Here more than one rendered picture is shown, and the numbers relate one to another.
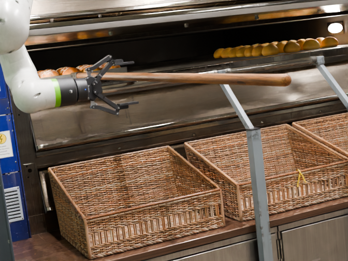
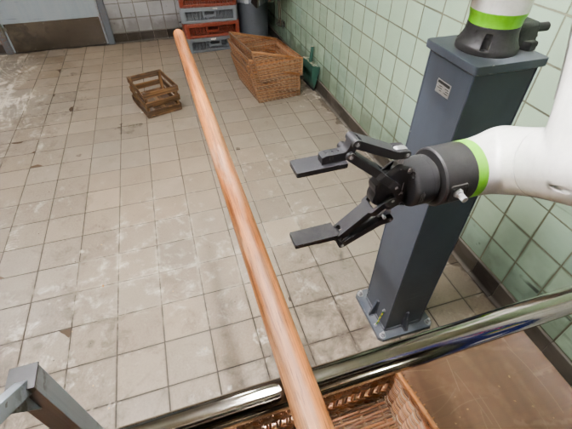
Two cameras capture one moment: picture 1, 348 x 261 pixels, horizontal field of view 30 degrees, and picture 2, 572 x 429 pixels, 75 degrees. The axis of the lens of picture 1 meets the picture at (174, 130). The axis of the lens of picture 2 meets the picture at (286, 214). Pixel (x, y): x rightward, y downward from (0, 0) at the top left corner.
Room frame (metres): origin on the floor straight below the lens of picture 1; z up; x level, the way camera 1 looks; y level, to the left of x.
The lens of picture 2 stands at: (2.59, 0.14, 1.53)
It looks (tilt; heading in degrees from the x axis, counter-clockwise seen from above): 43 degrees down; 186
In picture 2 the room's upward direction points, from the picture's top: straight up
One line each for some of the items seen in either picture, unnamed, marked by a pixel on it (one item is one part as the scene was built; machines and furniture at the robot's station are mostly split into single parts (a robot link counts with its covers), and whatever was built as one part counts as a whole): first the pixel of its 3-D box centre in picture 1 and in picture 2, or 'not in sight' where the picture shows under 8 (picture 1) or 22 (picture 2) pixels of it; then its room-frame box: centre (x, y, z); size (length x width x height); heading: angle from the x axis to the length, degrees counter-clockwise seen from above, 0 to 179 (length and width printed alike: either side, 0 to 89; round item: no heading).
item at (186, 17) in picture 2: not in sight; (207, 9); (-1.80, -1.17, 0.38); 0.60 x 0.40 x 0.16; 111
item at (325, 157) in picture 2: (115, 58); (338, 148); (2.19, 0.17, 1.27); 0.05 x 0.01 x 0.03; 114
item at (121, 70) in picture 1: (64, 76); not in sight; (3.32, 0.52, 1.20); 0.55 x 0.36 x 0.03; 114
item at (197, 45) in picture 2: not in sight; (212, 37); (-1.81, -1.16, 0.08); 0.60 x 0.40 x 0.16; 115
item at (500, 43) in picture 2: not in sight; (508, 32); (1.56, 0.59, 1.23); 0.26 x 0.15 x 0.06; 113
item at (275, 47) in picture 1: (273, 47); not in sight; (3.64, -0.61, 1.21); 0.61 x 0.48 x 0.06; 23
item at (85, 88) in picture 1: (87, 88); (398, 184); (2.14, 0.27, 1.18); 0.09 x 0.07 x 0.08; 114
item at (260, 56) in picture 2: not in sight; (265, 53); (-0.73, -0.38, 0.32); 0.56 x 0.49 x 0.28; 31
